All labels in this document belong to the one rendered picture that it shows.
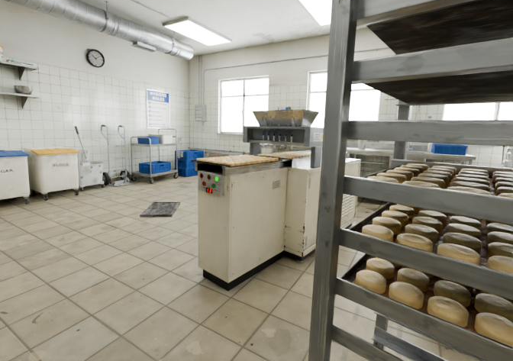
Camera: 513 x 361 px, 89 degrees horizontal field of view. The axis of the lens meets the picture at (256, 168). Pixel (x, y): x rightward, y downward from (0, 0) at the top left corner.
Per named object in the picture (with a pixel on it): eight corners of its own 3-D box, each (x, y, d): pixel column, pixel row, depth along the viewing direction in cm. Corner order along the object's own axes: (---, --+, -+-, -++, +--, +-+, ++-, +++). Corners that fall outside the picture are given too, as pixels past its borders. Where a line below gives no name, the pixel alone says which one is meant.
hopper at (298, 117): (269, 127, 270) (269, 113, 268) (318, 127, 235) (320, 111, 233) (250, 126, 248) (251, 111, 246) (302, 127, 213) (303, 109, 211)
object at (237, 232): (255, 247, 257) (257, 156, 244) (284, 259, 236) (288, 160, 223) (197, 276, 204) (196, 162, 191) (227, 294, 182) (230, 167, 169)
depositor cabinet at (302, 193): (303, 214, 366) (306, 154, 354) (354, 227, 321) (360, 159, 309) (240, 242, 268) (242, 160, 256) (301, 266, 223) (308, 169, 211)
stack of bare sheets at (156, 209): (153, 204, 395) (153, 201, 394) (180, 204, 399) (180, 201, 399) (140, 217, 336) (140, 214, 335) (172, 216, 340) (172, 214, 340)
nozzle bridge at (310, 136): (262, 159, 282) (264, 127, 277) (326, 165, 236) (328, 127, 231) (242, 160, 256) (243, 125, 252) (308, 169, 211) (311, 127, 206)
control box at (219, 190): (201, 189, 191) (201, 170, 189) (224, 195, 176) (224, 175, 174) (198, 190, 188) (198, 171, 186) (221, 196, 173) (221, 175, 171)
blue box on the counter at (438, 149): (433, 153, 389) (433, 143, 387) (430, 152, 415) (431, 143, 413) (466, 155, 371) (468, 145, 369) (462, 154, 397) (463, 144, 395)
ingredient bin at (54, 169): (42, 202, 385) (37, 149, 374) (27, 195, 420) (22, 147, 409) (82, 195, 430) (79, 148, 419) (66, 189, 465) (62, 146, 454)
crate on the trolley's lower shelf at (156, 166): (158, 169, 607) (157, 160, 604) (171, 170, 592) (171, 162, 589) (138, 172, 556) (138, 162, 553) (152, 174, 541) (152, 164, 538)
